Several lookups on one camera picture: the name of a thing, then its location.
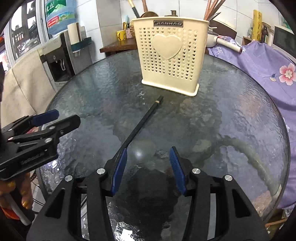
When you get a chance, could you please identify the dark glass bottle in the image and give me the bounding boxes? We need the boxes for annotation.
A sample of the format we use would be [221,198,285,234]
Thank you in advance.
[260,23,270,44]

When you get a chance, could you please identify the purple floral cloth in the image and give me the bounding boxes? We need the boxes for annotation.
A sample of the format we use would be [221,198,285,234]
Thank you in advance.
[207,41,295,209]

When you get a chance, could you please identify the metal spoon brown handle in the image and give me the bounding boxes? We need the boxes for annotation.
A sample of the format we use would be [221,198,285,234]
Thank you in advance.
[142,0,148,12]

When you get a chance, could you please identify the woven basket sink basin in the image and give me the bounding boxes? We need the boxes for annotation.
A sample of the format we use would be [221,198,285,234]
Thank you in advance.
[129,11,158,38]

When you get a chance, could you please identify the cream plastic utensil holder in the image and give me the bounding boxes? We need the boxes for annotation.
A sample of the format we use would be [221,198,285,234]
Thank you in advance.
[132,16,209,96]

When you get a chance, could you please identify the black chopstick thin band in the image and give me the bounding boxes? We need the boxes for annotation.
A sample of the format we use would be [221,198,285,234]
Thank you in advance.
[114,95,164,159]

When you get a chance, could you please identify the yellow roll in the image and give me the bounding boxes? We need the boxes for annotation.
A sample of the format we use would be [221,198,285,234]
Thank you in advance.
[252,9,262,41]

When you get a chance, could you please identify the brown white rice cooker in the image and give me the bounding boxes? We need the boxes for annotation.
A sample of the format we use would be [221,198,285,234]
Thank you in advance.
[209,20,237,39]

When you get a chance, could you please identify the white cooking pot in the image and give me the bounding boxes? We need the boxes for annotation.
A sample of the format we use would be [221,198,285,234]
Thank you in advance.
[206,26,243,54]

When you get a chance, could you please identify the brass faucet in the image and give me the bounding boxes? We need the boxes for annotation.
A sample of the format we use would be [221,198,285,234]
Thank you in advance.
[166,10,178,17]

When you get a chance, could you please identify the water dispenser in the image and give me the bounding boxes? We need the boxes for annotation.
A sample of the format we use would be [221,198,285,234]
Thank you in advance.
[40,31,92,88]

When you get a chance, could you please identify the yellow mug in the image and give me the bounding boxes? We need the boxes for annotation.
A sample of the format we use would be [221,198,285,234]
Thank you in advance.
[116,30,126,41]

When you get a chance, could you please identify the white microwave oven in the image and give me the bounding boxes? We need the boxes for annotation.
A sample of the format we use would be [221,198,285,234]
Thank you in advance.
[271,25,296,63]

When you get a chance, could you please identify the brown wooden counter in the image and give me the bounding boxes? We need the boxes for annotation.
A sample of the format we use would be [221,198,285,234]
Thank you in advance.
[100,38,137,57]

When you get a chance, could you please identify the black chopstick gold band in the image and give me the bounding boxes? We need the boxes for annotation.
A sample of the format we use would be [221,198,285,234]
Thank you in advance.
[128,0,140,18]

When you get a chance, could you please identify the left hand gold nails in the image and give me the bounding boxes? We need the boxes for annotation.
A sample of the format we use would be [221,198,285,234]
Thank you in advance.
[0,173,33,209]

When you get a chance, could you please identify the blue water bottle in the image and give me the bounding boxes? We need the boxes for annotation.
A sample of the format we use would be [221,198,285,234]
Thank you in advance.
[45,0,76,36]

